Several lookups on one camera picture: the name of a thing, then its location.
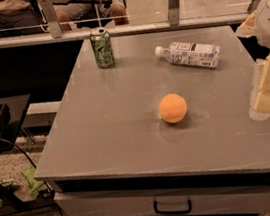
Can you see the metal railing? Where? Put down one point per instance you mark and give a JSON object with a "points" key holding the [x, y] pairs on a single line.
{"points": [[106, 26]]}

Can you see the grey drawer cabinet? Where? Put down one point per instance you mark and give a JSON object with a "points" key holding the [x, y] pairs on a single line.
{"points": [[109, 152]]}

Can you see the green crumpled bag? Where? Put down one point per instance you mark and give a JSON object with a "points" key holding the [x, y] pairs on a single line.
{"points": [[35, 187]]}

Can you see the seated person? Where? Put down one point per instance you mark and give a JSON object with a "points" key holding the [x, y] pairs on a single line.
{"points": [[18, 18], [75, 11]]}

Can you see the green soda can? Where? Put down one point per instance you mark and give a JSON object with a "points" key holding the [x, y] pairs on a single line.
{"points": [[102, 48]]}

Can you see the orange fruit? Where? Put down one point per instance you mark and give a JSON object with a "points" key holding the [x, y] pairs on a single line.
{"points": [[172, 108]]}

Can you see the clear plastic water bottle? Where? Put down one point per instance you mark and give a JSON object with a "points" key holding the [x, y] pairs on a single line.
{"points": [[190, 54]]}

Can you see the seated person left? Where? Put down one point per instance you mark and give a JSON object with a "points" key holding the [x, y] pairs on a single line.
{"points": [[18, 18]]}

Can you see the black drawer handle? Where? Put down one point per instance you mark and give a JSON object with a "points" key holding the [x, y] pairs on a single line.
{"points": [[174, 207]]}

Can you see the seated person right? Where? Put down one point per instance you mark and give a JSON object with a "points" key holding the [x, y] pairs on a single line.
{"points": [[75, 11]]}

